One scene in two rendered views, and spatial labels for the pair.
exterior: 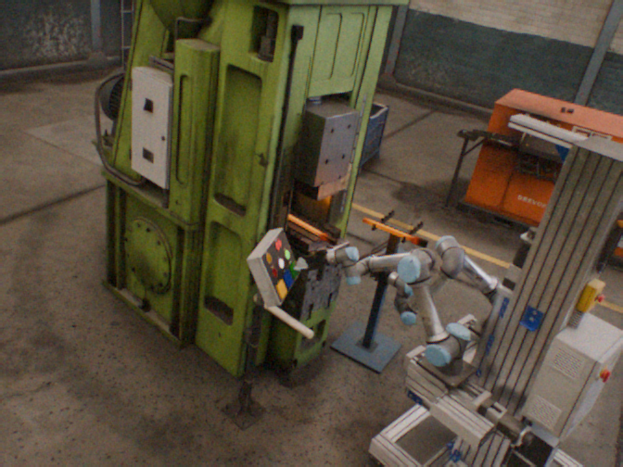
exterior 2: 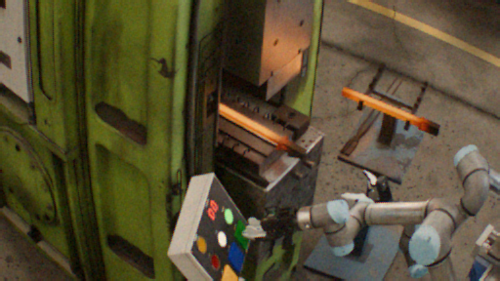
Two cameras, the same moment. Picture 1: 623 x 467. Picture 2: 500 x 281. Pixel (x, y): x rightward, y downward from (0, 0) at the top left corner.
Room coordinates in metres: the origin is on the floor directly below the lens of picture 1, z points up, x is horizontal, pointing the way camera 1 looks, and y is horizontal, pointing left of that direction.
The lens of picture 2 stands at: (0.80, 0.17, 3.20)
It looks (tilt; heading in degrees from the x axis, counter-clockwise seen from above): 44 degrees down; 357
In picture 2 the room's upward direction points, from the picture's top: 5 degrees clockwise
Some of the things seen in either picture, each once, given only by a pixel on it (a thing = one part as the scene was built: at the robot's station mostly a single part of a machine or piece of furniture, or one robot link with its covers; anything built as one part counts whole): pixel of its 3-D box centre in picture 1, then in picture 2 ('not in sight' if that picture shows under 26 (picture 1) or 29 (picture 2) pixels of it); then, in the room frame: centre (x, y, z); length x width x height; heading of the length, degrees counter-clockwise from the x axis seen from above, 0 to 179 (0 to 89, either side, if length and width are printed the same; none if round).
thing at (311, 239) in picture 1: (294, 228); (228, 127); (3.19, 0.10, 0.96); 0.42 x 0.20 x 0.09; 54
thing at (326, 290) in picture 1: (292, 260); (230, 169); (3.24, 0.08, 0.69); 0.56 x 0.38 x 0.45; 54
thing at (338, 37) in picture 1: (308, 40); not in sight; (3.32, 0.20, 2.06); 0.44 x 0.41 x 0.47; 54
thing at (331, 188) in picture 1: (302, 175); (233, 50); (3.19, 0.10, 1.32); 0.42 x 0.20 x 0.10; 54
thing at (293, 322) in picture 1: (283, 316); not in sight; (2.74, 0.07, 0.62); 0.44 x 0.05 x 0.05; 54
